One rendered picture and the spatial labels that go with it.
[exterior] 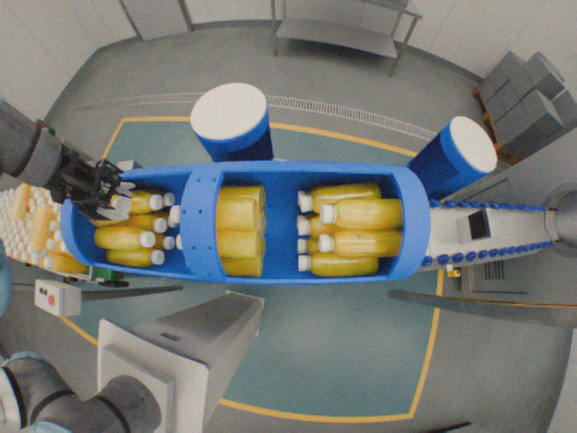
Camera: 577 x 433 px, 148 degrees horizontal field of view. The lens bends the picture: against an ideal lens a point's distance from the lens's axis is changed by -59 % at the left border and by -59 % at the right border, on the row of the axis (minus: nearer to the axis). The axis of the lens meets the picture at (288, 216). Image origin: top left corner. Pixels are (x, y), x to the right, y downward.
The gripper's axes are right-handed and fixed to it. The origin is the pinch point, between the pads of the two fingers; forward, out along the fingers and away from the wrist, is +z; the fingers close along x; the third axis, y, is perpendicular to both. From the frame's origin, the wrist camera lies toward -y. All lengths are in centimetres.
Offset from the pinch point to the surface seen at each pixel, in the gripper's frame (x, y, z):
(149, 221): -0.4, -2.0, 12.7
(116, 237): -6.2, -8.0, 6.8
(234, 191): 5.8, 23.8, 8.2
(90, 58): 374, -389, 109
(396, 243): -7, 60, 7
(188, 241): -7.2, 18.4, -0.7
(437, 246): -6, 90, 29
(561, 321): -35, 116, -4
